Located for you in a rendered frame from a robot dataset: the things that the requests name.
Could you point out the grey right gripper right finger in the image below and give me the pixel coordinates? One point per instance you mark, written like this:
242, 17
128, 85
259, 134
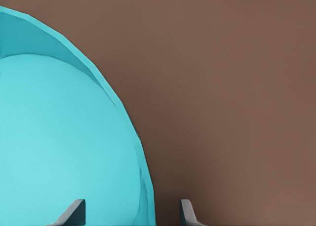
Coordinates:
188, 212

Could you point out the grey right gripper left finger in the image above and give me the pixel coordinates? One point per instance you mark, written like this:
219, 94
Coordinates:
74, 213

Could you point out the turquoise plate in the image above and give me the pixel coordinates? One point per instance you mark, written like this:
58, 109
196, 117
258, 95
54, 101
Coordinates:
61, 137

